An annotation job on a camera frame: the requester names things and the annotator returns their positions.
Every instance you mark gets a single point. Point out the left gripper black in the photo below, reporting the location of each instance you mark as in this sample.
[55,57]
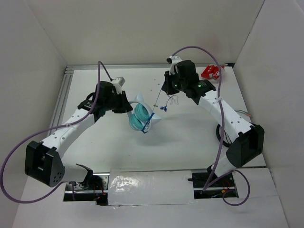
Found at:
[125,106]

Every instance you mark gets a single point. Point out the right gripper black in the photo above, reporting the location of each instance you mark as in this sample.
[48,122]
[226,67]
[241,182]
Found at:
[166,87]

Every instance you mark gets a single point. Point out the teal white cat-ear headphones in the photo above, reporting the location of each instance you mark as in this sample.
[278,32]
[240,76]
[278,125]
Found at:
[142,118]

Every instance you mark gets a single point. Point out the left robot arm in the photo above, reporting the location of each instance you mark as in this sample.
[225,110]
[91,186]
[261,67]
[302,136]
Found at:
[43,160]

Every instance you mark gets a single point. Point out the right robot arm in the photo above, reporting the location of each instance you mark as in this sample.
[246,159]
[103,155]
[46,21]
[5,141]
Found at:
[247,138]

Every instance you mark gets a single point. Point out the red crumpled wrapper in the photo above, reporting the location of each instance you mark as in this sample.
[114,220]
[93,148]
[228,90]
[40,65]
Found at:
[212,72]

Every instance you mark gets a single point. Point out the white taped front panel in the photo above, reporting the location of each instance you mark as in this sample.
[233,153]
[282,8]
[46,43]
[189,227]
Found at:
[150,188]

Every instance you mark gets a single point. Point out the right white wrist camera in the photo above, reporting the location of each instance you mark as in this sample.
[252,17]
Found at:
[173,60]

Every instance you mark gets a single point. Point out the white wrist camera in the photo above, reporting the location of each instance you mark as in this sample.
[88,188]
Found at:
[118,83]
[173,60]

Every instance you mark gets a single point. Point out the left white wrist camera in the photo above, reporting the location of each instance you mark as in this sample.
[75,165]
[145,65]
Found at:
[118,83]

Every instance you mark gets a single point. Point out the aluminium frame rail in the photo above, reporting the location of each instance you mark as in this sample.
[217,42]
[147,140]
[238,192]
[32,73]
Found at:
[79,81]

